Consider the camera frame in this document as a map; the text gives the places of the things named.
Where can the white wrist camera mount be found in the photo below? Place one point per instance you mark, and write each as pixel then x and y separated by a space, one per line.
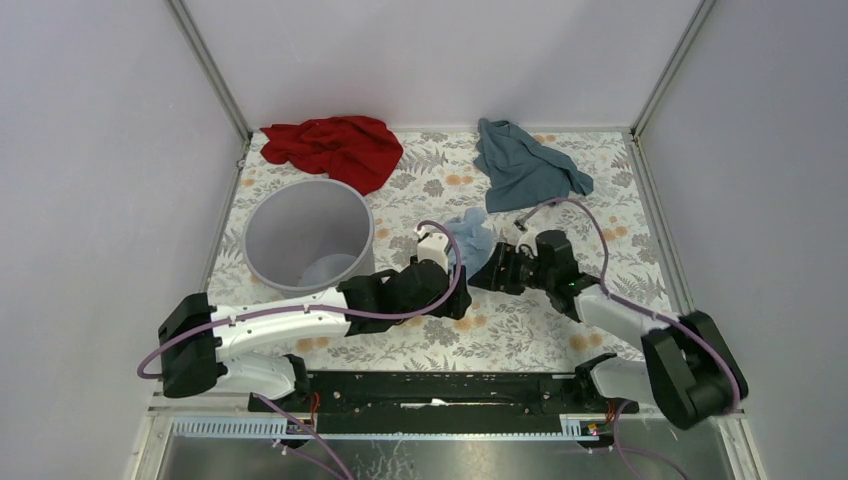
pixel 433 245
pixel 527 241

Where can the floral patterned table mat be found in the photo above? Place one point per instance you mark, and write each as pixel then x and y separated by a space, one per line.
pixel 436 179

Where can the grey plastic trash bin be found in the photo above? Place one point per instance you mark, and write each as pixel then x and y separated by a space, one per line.
pixel 308 236

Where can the aluminium frame post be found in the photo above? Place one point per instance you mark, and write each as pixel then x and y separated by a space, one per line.
pixel 683 46
pixel 196 43

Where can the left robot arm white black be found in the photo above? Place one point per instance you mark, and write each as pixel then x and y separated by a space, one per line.
pixel 203 346

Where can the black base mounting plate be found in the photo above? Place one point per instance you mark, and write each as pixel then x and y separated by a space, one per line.
pixel 413 402

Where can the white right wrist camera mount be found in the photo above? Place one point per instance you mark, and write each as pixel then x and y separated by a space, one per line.
pixel 527 241

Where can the red crumpled cloth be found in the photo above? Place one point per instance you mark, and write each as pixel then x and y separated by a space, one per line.
pixel 359 151

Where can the aluminium frame post left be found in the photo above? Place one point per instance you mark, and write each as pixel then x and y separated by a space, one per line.
pixel 196 43

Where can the aluminium frame post right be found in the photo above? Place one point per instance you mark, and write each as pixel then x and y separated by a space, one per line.
pixel 683 46

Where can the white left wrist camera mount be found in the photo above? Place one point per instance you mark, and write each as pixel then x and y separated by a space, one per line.
pixel 433 245

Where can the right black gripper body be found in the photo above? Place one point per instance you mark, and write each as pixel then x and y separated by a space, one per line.
pixel 520 270

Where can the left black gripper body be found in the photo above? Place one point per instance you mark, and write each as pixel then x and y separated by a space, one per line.
pixel 452 306

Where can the blue-grey crumpled cloth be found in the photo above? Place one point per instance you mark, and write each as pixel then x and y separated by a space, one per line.
pixel 522 171

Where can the light blue plastic trash bag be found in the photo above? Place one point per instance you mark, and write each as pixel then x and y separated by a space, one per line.
pixel 475 241

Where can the white slotted cable duct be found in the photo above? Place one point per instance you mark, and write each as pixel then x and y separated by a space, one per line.
pixel 281 429

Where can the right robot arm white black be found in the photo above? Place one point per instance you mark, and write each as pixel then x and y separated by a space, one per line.
pixel 687 371

